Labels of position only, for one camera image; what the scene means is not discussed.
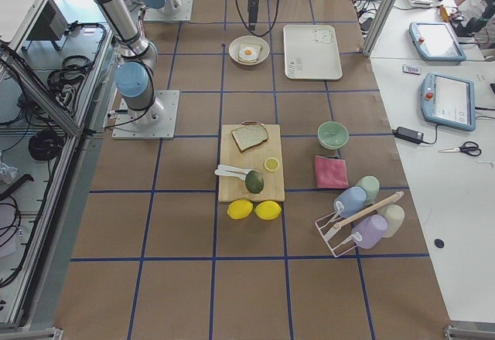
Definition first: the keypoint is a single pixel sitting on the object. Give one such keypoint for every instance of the cream round plate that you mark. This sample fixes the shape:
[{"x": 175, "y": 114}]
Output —
[{"x": 234, "y": 47}]

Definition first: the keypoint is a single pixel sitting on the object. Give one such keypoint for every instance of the bread slice with egg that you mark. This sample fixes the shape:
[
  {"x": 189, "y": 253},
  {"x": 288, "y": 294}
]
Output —
[{"x": 258, "y": 47}]

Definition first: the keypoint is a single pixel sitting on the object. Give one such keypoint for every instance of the fried egg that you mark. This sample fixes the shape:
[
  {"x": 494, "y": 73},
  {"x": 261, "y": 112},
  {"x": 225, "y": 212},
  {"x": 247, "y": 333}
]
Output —
[{"x": 248, "y": 54}]

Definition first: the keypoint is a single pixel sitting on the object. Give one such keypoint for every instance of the cream bear tray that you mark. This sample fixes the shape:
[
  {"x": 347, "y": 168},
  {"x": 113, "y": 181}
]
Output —
[{"x": 311, "y": 52}]

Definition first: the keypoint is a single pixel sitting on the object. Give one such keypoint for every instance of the green bowl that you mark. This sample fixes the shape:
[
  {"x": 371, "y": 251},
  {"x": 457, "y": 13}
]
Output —
[{"x": 332, "y": 135}]

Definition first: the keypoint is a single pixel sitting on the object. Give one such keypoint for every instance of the lemon half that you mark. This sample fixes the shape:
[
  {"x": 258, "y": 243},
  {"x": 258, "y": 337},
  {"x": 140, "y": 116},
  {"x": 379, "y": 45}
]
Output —
[{"x": 271, "y": 164}]

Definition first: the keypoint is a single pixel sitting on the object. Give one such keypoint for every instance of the white plastic knife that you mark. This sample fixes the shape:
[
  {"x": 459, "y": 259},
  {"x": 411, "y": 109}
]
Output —
[{"x": 233, "y": 169}]

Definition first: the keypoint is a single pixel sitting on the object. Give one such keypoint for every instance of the white plastic fork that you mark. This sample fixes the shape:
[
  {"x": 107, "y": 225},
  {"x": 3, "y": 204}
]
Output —
[{"x": 220, "y": 172}]

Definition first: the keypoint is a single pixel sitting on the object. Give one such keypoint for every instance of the avocado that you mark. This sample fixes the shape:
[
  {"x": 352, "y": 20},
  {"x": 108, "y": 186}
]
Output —
[{"x": 254, "y": 182}]

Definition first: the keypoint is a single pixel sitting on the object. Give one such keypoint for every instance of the far teach pendant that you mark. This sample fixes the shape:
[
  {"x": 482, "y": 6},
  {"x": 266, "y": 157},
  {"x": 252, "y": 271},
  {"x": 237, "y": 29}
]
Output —
[{"x": 436, "y": 41}]

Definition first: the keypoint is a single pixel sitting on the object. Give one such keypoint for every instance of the teach pendant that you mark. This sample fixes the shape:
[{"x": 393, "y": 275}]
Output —
[
  {"x": 436, "y": 41},
  {"x": 449, "y": 101}
]

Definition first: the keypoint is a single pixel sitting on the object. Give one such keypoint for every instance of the pink cloth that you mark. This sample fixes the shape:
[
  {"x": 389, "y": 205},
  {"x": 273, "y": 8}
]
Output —
[{"x": 331, "y": 173}]

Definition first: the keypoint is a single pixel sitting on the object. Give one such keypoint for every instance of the wooden cutting board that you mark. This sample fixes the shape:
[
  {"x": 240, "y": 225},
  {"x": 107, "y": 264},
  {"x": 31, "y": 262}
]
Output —
[{"x": 231, "y": 188}]

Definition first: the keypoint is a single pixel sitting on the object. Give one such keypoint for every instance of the black power adapter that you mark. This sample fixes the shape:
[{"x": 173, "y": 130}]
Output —
[{"x": 409, "y": 135}]

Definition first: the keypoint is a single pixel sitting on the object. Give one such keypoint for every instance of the left whole lemon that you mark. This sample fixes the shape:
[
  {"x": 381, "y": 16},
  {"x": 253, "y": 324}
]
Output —
[{"x": 240, "y": 209}]

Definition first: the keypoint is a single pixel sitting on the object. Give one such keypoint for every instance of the whole lemon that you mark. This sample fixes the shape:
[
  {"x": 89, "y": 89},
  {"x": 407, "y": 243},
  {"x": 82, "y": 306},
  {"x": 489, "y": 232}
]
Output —
[
  {"x": 268, "y": 210},
  {"x": 240, "y": 209}
]

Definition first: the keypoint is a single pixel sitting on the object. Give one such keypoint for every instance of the right whole lemon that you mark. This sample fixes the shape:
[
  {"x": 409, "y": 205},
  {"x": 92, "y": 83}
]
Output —
[{"x": 268, "y": 210}]

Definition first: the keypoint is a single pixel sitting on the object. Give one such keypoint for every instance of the green cup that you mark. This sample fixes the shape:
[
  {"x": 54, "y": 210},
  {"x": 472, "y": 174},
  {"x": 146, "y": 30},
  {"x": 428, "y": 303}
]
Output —
[{"x": 371, "y": 186}]

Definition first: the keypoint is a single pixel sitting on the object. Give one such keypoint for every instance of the near teach pendant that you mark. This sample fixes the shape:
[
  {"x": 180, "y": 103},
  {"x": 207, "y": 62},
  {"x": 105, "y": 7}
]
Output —
[{"x": 449, "y": 101}]

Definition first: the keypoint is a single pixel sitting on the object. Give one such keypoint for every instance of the blue cup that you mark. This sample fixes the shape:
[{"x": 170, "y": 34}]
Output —
[{"x": 349, "y": 202}]

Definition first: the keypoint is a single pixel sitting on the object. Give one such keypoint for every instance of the cream cup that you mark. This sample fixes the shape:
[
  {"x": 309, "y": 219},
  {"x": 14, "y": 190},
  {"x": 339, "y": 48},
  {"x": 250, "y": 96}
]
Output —
[{"x": 394, "y": 215}]

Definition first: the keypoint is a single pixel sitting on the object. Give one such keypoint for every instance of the purple cup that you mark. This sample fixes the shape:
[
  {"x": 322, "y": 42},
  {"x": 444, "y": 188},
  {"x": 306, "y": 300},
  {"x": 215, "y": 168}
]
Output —
[{"x": 369, "y": 231}]

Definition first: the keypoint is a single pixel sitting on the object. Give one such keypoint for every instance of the black scissors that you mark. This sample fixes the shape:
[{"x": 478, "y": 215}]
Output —
[{"x": 469, "y": 148}]

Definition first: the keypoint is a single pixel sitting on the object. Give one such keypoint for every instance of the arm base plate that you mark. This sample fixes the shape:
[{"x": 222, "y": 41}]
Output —
[
  {"x": 158, "y": 122},
  {"x": 183, "y": 15}
]

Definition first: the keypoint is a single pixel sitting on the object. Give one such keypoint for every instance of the aluminium frame post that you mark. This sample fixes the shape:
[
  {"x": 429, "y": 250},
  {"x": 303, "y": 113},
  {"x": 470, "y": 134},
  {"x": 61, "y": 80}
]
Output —
[{"x": 377, "y": 26}]

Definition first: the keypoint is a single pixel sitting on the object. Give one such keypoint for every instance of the white wire cup rack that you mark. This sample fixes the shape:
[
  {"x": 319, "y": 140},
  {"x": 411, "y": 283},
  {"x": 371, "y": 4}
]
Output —
[{"x": 336, "y": 231}]

